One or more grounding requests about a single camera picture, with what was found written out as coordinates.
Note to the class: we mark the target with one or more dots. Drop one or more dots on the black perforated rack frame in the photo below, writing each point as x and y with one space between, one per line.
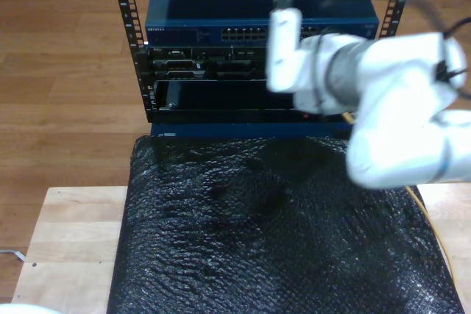
125 5

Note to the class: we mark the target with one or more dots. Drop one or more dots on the black rack shelf tray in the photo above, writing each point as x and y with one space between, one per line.
221 115

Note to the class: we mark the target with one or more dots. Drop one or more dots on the blue flat metal case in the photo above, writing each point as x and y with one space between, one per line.
239 129

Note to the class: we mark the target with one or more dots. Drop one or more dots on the black rack server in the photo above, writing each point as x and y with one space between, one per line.
202 65

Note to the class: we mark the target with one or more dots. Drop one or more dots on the black textured bubble mat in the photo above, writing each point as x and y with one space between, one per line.
239 237

